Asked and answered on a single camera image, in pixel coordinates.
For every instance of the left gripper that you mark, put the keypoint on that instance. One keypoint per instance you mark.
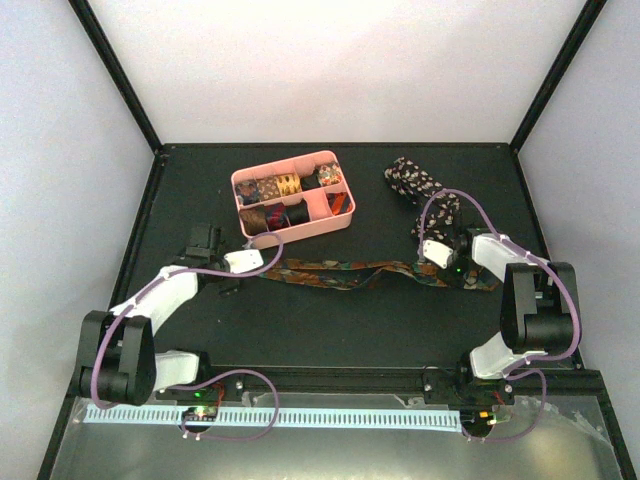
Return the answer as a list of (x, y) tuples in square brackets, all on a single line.
[(228, 288)]

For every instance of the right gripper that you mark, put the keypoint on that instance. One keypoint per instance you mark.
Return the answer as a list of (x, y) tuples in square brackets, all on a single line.
[(459, 281)]

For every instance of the brown green patterned tie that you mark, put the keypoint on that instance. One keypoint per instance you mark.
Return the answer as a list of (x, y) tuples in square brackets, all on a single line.
[(347, 276)]

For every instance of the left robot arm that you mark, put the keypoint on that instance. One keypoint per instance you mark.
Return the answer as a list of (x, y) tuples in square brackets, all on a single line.
[(116, 360)]

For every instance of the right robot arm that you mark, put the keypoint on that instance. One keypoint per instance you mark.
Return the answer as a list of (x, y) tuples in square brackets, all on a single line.
[(539, 314)]

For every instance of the black floral tie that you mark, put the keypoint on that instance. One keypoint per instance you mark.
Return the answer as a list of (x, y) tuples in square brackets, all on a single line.
[(416, 185)]

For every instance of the blue floral rolled tie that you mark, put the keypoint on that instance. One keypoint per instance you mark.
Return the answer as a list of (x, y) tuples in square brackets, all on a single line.
[(247, 192)]

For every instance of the red navy rolled tie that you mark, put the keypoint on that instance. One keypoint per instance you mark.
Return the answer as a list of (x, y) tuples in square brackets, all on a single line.
[(276, 217)]

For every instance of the brown paisley rolled tie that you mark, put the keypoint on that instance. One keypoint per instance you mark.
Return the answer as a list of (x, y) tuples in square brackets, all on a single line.
[(268, 188)]

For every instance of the pink divided organizer box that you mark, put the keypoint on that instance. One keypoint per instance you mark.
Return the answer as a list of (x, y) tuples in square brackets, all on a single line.
[(322, 221)]

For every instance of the yellow black rolled tie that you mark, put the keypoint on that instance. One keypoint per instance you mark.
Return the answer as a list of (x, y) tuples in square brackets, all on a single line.
[(288, 184)]

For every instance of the red striped rolled tie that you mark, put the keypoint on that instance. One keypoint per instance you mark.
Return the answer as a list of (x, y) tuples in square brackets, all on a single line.
[(339, 203)]

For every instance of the white red floral rolled tie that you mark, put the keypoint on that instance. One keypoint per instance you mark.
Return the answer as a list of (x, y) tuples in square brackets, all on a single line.
[(329, 174)]

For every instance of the light blue slotted strip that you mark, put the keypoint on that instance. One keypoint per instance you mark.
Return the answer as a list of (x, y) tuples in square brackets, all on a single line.
[(275, 418)]

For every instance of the clear acrylic sheet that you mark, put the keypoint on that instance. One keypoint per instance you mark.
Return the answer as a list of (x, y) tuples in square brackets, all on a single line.
[(342, 437)]

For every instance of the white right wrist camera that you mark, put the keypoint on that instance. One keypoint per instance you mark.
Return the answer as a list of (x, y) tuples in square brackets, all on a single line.
[(437, 253)]

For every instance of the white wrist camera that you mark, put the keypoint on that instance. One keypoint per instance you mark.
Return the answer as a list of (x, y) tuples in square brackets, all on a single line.
[(243, 261), (437, 253)]

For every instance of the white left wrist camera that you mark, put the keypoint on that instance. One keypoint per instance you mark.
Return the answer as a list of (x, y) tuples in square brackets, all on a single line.
[(243, 261)]

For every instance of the black aluminium mounting rail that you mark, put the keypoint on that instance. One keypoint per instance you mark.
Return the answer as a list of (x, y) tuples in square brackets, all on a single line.
[(454, 388)]

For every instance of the left black frame post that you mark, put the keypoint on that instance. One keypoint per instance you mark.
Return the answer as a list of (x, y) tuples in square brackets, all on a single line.
[(100, 42)]

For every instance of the black frame post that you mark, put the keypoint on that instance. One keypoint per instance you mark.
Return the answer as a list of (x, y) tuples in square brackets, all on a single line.
[(100, 42), (578, 33)]

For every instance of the right black frame post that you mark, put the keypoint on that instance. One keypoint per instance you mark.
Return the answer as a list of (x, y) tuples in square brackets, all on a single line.
[(578, 33)]

